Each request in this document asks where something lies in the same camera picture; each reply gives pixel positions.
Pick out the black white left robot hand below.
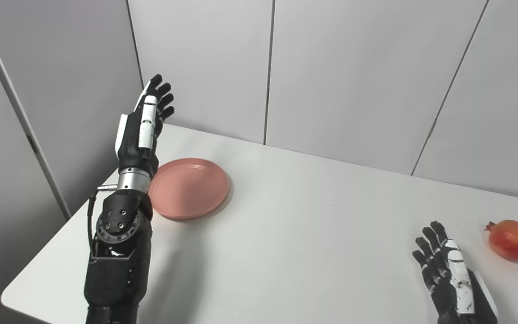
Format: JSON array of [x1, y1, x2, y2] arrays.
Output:
[[114, 74, 175, 177]]

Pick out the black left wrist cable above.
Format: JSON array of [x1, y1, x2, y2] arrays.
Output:
[[87, 183, 119, 249]]

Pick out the red pomegranate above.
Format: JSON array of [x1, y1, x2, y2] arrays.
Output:
[[485, 219, 518, 262]]

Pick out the pink round plate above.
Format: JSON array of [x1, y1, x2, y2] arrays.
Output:
[[148, 157, 230, 221]]

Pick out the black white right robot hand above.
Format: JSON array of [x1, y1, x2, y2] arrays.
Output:
[[412, 220, 499, 324]]

